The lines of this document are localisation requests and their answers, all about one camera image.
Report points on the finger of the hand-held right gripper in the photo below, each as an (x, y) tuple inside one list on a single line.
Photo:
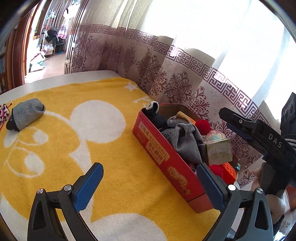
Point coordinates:
[(238, 120), (240, 133)]

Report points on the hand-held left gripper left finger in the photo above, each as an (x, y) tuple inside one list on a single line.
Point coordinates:
[(89, 185)]

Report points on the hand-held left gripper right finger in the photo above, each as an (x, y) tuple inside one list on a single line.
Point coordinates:
[(211, 185)]

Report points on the orange studded rubber cube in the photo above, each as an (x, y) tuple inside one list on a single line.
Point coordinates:
[(229, 172)]

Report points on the pastel sock ball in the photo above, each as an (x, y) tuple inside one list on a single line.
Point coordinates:
[(215, 135)]

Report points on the small yellow cardboard box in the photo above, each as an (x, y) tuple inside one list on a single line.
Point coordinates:
[(218, 151)]

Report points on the red yarn ball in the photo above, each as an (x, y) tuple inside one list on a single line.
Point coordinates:
[(203, 126)]

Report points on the red cardboard box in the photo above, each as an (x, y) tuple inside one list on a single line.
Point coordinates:
[(166, 162)]

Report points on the long grey knit sock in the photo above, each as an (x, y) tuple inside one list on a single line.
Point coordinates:
[(185, 141)]

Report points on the grey tan sock ball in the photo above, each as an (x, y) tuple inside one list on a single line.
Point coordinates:
[(175, 120)]

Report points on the black fuzzy knotted sock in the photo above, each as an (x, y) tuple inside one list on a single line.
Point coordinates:
[(157, 118)]

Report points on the person's right forearm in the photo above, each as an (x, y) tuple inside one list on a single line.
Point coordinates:
[(278, 222)]

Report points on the person's right hand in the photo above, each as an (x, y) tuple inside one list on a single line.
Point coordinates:
[(276, 204)]

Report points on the yellow white patterned towel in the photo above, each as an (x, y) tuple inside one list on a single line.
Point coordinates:
[(69, 139)]

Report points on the patterned beige curtain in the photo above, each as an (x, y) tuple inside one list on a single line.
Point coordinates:
[(173, 69)]

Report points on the grey black rolled sock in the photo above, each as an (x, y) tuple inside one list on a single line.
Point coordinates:
[(27, 111)]

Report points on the small leopard print sock ball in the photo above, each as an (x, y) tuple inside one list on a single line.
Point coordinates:
[(3, 113)]

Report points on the white bag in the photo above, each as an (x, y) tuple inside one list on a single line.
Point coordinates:
[(37, 66)]

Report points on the dark clothes pile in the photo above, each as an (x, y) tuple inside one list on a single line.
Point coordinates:
[(52, 34)]

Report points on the white coat rack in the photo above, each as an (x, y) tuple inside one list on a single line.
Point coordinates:
[(47, 23)]

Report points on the hanging clothes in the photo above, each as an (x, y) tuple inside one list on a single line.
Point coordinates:
[(69, 14)]

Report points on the wooden door frame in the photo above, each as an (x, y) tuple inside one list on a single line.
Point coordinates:
[(18, 58)]

